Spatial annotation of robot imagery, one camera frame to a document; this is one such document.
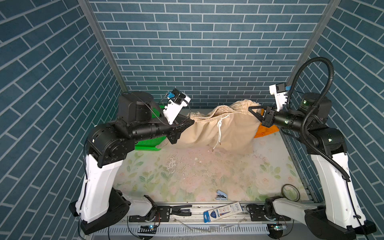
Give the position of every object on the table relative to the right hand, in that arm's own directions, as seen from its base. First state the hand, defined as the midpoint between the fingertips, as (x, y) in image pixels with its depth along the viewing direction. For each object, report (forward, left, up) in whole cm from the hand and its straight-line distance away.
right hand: (248, 106), depth 56 cm
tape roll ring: (-15, -33, -49) cm, 61 cm away
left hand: (-11, +20, +2) cm, 22 cm away
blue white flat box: (-29, +10, -46) cm, 56 cm away
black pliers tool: (-29, +28, -45) cm, 61 cm away
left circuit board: (-37, +41, -50) cm, 75 cm away
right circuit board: (-31, -21, -50) cm, 63 cm away
